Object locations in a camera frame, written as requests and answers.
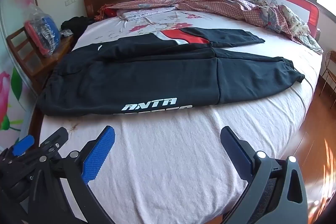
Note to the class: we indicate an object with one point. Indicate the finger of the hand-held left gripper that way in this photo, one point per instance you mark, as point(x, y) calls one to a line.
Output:
point(55, 138)
point(24, 144)

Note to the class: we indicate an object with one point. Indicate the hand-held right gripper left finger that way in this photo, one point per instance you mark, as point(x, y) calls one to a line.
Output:
point(101, 153)

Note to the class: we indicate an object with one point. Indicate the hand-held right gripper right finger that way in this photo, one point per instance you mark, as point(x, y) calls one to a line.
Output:
point(236, 149)

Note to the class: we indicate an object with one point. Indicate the black Anta sweatshirt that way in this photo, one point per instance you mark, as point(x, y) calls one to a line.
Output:
point(144, 77)

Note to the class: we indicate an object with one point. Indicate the bed with white sheet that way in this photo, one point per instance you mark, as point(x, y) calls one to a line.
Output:
point(170, 161)

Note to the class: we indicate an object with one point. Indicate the wooden chair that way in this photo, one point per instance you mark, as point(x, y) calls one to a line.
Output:
point(26, 61)

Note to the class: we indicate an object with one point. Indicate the floral wardrobe door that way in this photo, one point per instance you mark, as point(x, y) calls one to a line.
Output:
point(10, 56)

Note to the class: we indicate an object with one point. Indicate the plastic bag of clothes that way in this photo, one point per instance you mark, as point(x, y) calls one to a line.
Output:
point(44, 29)

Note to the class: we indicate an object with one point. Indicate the dark clothes pile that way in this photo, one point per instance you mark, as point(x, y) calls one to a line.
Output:
point(76, 24)

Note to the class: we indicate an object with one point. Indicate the pink patterned quilt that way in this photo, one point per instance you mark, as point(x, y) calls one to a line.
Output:
point(210, 2)

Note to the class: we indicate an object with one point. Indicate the white wall socket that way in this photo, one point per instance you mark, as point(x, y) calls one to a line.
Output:
point(70, 1)

